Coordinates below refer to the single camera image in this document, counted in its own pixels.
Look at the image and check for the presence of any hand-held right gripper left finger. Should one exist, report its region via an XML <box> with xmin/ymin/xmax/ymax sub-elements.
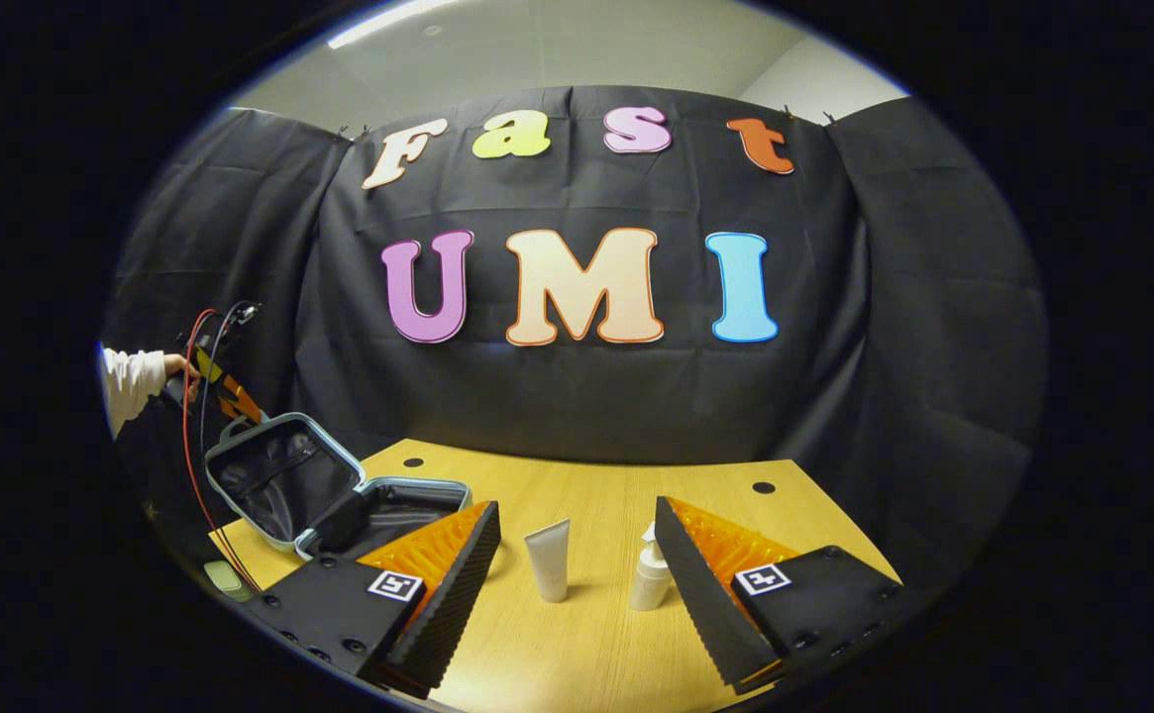
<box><xmin>240</xmin><ymin>500</ymin><xmax>501</xmax><ymax>699</ymax></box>

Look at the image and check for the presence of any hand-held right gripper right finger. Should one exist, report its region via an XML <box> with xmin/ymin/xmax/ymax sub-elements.
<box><xmin>654</xmin><ymin>495</ymin><xmax>919</xmax><ymax>694</ymax></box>

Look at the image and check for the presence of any white pump bottle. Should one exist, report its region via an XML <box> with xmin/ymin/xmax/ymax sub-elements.
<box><xmin>629</xmin><ymin>522</ymin><xmax>672</xmax><ymax>612</ymax></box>

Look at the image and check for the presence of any light blue suitcase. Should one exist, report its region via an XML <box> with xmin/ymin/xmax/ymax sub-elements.
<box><xmin>203</xmin><ymin>412</ymin><xmax>473</xmax><ymax>570</ymax></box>

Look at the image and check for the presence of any white squeeze tube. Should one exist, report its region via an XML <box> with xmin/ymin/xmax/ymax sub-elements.
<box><xmin>524</xmin><ymin>518</ymin><xmax>572</xmax><ymax>603</ymax></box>

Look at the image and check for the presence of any pale green box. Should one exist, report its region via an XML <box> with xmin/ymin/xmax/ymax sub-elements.
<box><xmin>204</xmin><ymin>560</ymin><xmax>257</xmax><ymax>603</ymax></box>

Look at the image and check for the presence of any black backdrop cloth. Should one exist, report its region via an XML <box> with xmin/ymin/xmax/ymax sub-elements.
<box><xmin>101</xmin><ymin>84</ymin><xmax>1048</xmax><ymax>595</ymax></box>

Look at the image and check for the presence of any black cable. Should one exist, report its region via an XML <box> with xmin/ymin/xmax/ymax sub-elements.
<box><xmin>197</xmin><ymin>302</ymin><xmax>246</xmax><ymax>466</ymax></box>

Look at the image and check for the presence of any red cable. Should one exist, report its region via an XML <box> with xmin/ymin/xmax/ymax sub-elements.
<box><xmin>180</xmin><ymin>309</ymin><xmax>261</xmax><ymax>593</ymax></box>

